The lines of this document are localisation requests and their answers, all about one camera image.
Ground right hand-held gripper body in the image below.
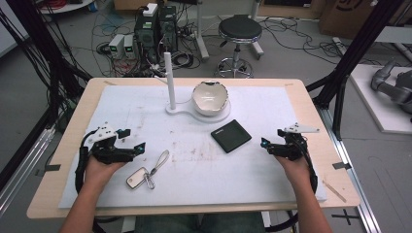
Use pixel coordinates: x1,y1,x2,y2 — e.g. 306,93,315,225
268,122,321,162

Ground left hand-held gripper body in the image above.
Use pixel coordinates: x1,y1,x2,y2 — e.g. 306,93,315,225
86,121,137,165

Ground person's left hand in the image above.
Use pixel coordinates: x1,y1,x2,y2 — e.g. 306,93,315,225
84,154,126,192

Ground person's right hand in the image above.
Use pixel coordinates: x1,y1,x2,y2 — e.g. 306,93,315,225
274,154,313,192

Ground black square wallet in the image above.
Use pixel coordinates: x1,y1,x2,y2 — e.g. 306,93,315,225
210,118,253,154

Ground black tape strip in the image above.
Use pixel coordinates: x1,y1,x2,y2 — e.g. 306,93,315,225
331,161,353,171
34,163,62,178

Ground thin wooden stick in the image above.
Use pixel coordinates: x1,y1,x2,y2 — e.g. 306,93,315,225
321,179,348,204

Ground white table mat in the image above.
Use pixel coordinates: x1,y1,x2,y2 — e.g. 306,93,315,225
58,83,328,210

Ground white ceramic bowl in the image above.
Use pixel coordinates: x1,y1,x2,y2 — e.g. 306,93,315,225
190,80,230,117

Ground white power supply unit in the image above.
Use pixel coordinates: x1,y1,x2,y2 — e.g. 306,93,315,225
108,33,126,59
122,34,136,59

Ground black tape cross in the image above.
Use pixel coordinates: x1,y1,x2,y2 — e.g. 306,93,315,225
330,208,361,226

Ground white floor platform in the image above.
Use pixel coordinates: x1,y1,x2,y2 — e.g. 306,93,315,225
349,63,412,136

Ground person's legs in jeans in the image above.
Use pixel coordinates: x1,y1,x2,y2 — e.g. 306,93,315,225
133,211,267,233

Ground black computer tower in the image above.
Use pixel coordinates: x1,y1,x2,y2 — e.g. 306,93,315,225
133,12,160,65
158,5,179,54

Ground black round stool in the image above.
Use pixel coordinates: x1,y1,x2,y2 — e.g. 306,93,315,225
215,14,264,80

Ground white desk leg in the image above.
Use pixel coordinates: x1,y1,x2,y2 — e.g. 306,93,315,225
193,0,211,62

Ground white box on tower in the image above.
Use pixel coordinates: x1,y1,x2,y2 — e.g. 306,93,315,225
142,2,159,18

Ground brown cardboard box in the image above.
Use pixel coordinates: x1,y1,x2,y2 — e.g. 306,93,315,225
318,0,412,41

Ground white round table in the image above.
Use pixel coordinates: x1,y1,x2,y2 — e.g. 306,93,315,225
38,0,95,15

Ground silver key fob with strap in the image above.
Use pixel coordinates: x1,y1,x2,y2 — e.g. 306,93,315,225
125,149,171,191

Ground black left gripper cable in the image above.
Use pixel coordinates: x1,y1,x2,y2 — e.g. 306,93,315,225
74,128,100,196

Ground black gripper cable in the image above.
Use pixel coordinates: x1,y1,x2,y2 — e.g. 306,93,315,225
299,137,320,197
74,128,100,196

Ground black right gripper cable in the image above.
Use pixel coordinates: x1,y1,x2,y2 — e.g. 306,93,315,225
299,137,320,197

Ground white stand with post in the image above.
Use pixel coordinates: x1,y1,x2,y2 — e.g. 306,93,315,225
154,50,232,124

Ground aluminium floor rail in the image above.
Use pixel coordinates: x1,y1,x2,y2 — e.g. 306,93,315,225
0,126,56,216
316,106,383,233

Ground black metal frame post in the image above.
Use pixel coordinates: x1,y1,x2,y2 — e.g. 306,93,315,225
0,0,93,192
305,0,406,141

